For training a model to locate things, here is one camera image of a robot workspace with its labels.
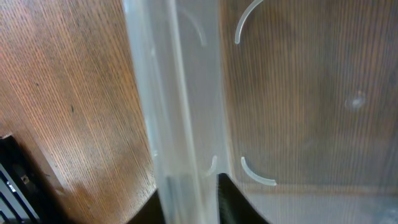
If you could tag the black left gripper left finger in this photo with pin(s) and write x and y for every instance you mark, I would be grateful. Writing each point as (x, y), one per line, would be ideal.
(150, 213)

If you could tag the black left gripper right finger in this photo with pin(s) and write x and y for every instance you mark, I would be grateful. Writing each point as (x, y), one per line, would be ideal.
(233, 206)

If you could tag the clear plastic container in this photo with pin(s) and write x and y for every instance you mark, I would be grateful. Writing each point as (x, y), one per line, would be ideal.
(296, 100)

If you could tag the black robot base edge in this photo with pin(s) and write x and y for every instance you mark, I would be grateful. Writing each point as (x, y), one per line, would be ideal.
(24, 197)

